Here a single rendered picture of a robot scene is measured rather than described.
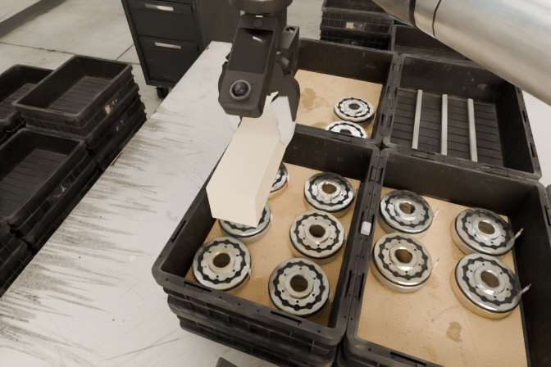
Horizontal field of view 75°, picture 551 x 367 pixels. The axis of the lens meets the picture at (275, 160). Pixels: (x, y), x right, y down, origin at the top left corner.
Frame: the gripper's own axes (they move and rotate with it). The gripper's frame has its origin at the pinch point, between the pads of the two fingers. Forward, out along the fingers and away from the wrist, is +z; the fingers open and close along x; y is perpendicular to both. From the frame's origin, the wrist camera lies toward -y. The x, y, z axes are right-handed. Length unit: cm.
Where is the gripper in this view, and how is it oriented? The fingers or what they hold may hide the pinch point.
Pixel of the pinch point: (260, 138)
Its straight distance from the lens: 51.7
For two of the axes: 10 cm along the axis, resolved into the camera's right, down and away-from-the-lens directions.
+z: 0.0, 7.0, 7.1
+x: -9.6, -1.9, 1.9
